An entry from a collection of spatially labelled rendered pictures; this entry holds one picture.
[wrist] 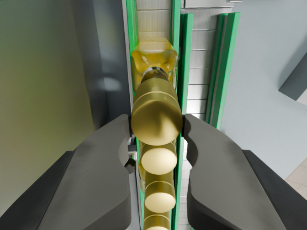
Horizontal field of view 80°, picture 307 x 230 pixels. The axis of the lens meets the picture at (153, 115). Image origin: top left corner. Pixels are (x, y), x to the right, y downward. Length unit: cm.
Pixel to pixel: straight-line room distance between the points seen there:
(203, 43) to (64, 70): 28
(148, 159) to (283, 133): 67
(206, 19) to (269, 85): 34
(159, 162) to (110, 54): 43
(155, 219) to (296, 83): 54
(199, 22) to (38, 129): 34
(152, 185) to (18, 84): 16
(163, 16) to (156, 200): 33
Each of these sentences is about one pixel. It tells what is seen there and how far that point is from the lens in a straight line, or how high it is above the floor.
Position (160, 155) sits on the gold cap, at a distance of 17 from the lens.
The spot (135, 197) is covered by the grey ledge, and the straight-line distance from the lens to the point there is 67.
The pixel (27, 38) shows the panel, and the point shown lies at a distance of 22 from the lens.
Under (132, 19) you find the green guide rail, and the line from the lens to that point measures 33.
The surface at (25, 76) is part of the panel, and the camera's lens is 21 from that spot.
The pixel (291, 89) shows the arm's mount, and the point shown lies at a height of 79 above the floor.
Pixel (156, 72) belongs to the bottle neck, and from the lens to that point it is 18.
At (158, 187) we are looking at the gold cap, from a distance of 21.
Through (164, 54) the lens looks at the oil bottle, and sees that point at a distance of 22.
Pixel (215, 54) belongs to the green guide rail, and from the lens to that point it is 42.
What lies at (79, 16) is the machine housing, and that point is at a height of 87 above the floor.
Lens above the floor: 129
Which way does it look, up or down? 62 degrees down
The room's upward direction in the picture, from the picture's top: 179 degrees clockwise
